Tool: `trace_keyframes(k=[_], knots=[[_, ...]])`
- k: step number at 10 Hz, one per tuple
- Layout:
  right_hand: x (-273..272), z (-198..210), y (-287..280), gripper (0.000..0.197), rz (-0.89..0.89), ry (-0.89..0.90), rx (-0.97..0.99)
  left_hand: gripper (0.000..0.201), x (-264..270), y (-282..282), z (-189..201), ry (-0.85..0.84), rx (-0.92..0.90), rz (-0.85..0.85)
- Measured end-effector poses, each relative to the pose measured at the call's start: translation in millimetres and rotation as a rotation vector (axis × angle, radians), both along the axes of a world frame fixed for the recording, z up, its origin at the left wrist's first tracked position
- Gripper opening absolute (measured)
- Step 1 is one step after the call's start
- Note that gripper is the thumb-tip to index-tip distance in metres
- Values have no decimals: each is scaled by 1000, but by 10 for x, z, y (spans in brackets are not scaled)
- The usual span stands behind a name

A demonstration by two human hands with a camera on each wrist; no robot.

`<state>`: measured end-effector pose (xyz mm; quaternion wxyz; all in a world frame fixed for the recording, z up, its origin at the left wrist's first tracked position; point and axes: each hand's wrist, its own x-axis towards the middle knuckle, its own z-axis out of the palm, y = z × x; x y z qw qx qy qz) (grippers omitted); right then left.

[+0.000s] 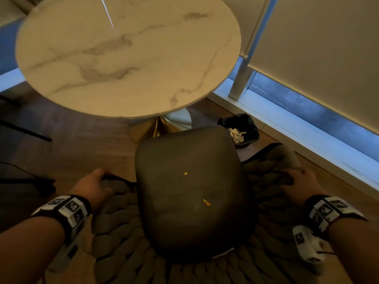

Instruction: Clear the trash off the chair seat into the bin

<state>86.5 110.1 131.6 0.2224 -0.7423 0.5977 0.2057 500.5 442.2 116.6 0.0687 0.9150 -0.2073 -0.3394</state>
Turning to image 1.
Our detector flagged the person's right hand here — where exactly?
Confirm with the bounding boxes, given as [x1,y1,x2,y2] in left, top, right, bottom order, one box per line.
[280,168,328,207]

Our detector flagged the person's left hand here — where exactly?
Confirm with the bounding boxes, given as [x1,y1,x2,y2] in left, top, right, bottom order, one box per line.
[69,168,115,213]

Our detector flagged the grey chair with braided backrest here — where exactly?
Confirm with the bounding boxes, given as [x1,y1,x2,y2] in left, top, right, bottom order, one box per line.
[90,125,327,284]

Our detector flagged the person's right forearm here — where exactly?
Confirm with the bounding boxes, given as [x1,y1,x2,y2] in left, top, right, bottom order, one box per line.
[327,217,379,284]

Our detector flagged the person's left forearm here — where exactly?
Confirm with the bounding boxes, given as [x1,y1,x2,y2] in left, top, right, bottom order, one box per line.
[0,216,66,284]

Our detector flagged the white window sill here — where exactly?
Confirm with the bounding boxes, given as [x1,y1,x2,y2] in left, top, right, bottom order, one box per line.
[207,77,379,202]

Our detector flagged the black trash bin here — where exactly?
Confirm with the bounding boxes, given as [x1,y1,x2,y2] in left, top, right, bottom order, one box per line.
[218,113,261,150]

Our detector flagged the white paper scraps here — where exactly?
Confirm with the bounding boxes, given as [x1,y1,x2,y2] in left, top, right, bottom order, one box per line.
[228,128,247,145]

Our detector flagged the gold table base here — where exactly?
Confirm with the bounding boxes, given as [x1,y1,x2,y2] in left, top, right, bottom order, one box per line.
[128,108,192,144]

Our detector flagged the black metal furniture legs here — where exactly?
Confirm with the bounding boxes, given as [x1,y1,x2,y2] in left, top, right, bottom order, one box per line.
[0,94,53,143]

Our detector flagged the wide beige roller blind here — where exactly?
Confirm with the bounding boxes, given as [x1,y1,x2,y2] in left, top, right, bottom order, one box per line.
[248,0,379,136]

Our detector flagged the narrow beige roller blind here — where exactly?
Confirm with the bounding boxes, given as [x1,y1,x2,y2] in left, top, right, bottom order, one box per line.
[219,0,273,58]

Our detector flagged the left wrist camera band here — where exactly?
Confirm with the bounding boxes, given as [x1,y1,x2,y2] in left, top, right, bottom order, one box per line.
[31,194,93,273]

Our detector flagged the wrist camera band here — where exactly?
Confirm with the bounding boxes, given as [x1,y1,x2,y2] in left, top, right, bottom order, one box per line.
[293,194,368,265]
[31,194,93,273]

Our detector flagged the right wrist camera band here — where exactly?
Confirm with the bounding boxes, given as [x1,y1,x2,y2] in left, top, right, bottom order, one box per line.
[293,194,368,265]

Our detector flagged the black floor cable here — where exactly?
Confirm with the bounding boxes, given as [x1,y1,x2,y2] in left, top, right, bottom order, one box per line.
[0,161,57,196]

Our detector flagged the silver window frame post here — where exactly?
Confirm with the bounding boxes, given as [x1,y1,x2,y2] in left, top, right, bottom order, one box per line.
[228,0,279,101]

